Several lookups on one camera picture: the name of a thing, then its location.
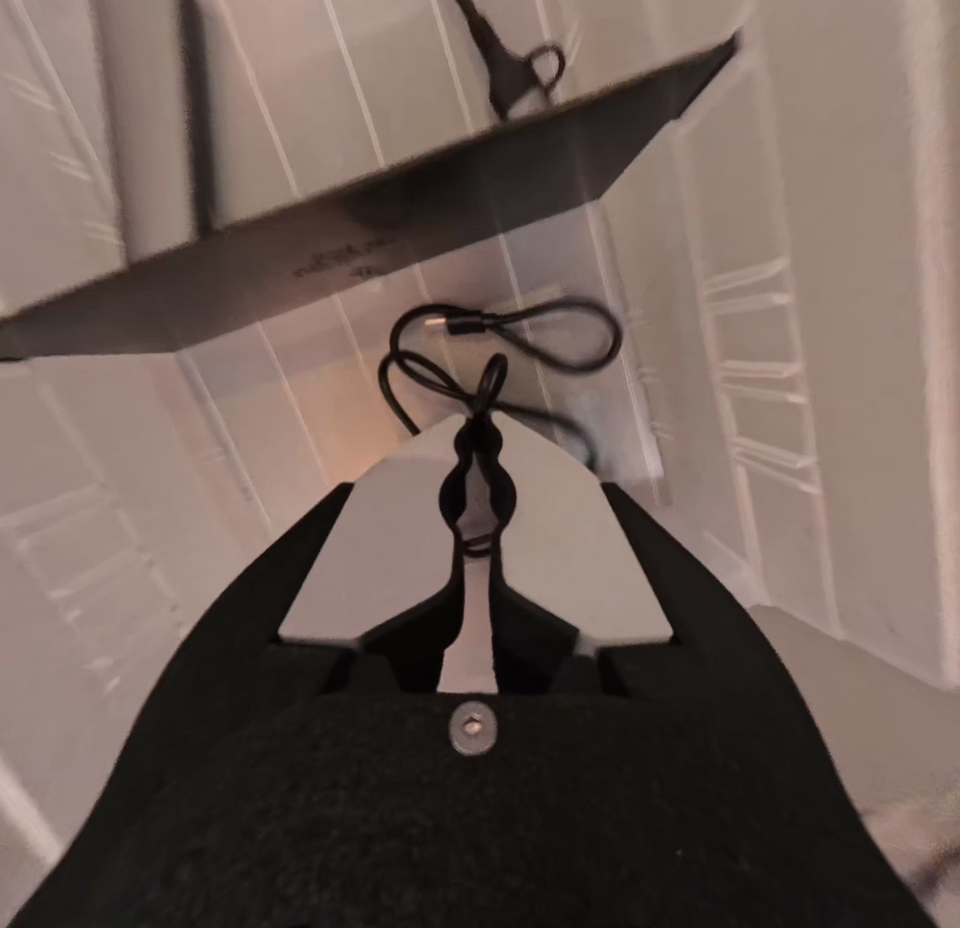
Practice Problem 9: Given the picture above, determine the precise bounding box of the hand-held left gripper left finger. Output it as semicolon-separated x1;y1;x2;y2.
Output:
277;412;471;694

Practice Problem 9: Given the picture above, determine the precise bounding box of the black bin divider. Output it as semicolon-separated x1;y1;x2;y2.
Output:
0;31;744;363

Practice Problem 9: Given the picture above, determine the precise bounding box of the clear plastic bin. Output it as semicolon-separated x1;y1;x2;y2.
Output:
0;0;960;892

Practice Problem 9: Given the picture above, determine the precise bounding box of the thin black cable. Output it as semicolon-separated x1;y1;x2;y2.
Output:
378;298;624;562

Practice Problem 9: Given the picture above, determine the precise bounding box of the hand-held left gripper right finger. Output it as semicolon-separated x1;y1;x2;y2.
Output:
478;409;675;694

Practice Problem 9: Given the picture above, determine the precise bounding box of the grey desk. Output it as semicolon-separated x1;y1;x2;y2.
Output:
738;604;960;928

